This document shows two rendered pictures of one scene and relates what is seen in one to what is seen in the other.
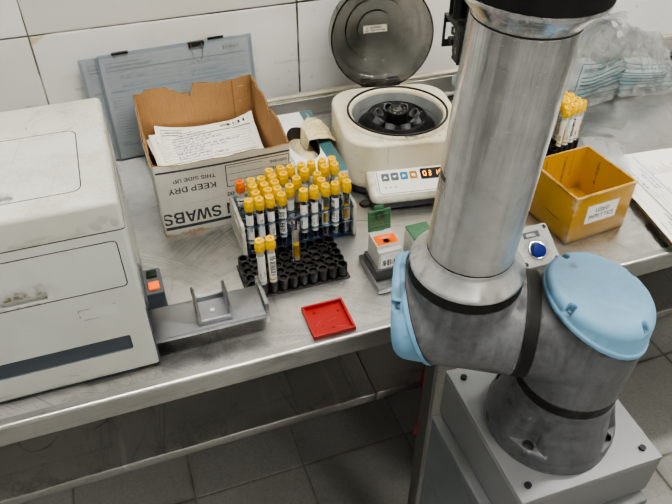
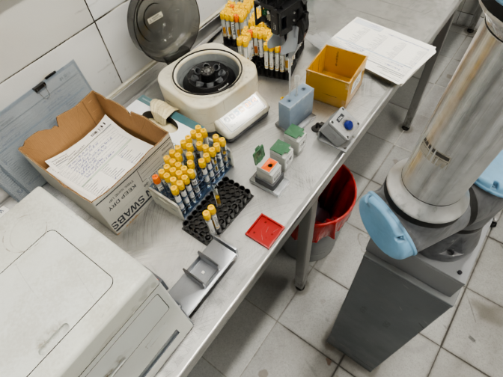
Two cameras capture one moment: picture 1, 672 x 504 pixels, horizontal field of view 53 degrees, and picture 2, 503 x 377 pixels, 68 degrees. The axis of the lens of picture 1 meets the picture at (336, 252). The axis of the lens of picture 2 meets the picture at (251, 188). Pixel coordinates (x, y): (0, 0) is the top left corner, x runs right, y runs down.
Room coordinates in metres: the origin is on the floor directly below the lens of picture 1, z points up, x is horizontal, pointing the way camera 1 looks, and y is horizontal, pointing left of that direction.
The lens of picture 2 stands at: (0.38, 0.23, 1.66)
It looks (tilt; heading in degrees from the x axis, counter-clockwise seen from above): 55 degrees down; 331
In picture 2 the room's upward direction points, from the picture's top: 7 degrees counter-clockwise
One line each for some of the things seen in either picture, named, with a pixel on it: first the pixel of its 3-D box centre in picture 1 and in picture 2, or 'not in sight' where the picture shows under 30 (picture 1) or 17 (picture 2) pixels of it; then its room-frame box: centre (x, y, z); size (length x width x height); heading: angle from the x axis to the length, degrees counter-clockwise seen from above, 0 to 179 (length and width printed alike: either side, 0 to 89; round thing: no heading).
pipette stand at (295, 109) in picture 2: not in sight; (296, 108); (0.97, -0.27, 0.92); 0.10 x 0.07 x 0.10; 101
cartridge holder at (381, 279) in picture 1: (383, 266); (269, 179); (0.84, -0.08, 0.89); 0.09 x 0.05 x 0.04; 20
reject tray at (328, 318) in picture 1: (328, 318); (265, 230); (0.73, 0.01, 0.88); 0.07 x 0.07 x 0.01; 19
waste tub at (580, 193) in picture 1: (576, 193); (334, 76); (1.00, -0.44, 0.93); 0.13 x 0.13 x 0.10; 24
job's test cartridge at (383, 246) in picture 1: (384, 253); (269, 172); (0.84, -0.08, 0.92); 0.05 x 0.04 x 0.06; 20
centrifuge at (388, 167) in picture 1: (397, 140); (214, 90); (1.17, -0.12, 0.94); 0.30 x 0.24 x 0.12; 10
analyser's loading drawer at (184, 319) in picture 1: (197, 311); (195, 280); (0.71, 0.21, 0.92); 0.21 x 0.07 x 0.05; 109
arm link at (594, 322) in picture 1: (579, 327); (472, 182); (0.49, -0.26, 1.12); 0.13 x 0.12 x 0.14; 81
